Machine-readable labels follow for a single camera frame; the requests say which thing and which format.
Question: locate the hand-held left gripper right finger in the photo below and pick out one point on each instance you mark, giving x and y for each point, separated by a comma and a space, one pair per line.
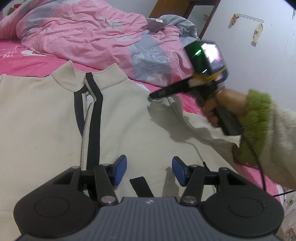
179, 170

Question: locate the brown wooden door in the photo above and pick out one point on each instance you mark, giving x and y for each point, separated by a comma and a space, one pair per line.
168, 8

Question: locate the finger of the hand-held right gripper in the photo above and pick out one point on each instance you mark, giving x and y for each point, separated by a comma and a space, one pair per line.
171, 89

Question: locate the pink grey floral duvet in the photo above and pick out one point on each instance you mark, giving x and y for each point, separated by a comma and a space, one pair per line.
92, 34

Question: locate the person's right forearm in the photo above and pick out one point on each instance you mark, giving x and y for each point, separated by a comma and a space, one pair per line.
277, 139

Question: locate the pink floral blanket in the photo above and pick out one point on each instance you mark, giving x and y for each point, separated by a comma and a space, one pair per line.
13, 60

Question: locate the white wall hook rack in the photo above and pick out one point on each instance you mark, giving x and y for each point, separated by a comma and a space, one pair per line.
248, 17

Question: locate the beige zip jacket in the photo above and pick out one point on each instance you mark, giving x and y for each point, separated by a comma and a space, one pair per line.
46, 115

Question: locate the person's right hand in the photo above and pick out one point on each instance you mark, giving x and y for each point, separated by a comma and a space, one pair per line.
231, 99

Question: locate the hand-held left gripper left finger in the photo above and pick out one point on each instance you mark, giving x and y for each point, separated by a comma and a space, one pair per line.
120, 169

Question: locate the dark brown door frame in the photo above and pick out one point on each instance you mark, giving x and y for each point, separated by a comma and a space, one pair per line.
209, 18

